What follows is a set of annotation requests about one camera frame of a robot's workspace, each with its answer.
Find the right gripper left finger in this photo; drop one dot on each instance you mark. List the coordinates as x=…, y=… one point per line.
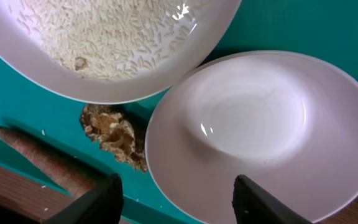
x=101, y=205

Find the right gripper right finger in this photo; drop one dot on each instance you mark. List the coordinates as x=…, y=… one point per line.
x=253, y=205

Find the carrot piece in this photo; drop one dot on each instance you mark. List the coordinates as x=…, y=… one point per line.
x=72, y=175

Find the walnut food scrap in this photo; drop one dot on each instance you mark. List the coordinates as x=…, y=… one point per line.
x=118, y=131

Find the small white bowl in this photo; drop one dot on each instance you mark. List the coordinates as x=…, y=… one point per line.
x=287, y=121

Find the large white plate with rice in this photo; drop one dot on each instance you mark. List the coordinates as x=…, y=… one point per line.
x=110, y=52

